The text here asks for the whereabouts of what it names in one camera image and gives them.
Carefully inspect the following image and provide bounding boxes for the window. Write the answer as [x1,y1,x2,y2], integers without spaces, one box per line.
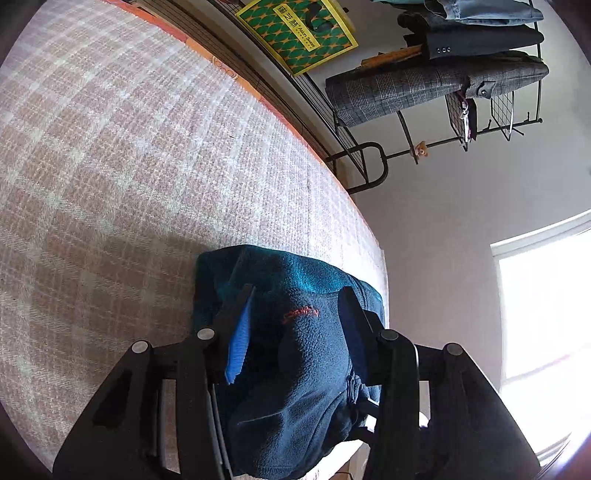
[490,216,591,467]

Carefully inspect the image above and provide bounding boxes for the blue plaid fleece jacket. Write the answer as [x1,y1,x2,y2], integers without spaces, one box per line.
[191,244,386,480]

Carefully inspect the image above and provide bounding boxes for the blue denim jacket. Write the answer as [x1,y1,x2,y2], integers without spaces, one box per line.
[422,0,546,25]

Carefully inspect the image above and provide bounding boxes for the orange garment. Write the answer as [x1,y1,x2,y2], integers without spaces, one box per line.
[360,44,423,70]

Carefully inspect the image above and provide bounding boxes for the black metal clothes rack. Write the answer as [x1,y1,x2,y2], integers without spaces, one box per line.
[129,0,543,195]

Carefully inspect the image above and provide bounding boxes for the yellow green box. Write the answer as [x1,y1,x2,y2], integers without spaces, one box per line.
[235,0,359,77]

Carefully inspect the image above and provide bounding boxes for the pink checked blanket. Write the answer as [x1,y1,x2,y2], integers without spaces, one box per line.
[0,0,389,480]

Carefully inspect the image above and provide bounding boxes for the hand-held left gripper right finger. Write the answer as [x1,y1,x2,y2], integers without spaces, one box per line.
[337,286,541,480]

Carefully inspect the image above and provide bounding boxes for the folded pink and black clothes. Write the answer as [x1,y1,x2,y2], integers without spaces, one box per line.
[456,90,478,140]

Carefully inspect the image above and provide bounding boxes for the grey plaid coat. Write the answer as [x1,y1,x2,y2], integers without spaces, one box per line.
[325,51,550,128]

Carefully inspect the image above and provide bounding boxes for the orange patterned mattress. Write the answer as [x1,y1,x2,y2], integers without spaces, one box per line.
[104,0,384,250]

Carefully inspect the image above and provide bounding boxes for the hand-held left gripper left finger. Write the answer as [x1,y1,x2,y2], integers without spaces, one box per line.
[53,284,257,480]

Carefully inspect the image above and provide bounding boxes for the black blazer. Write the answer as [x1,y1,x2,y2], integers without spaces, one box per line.
[398,13,544,60]

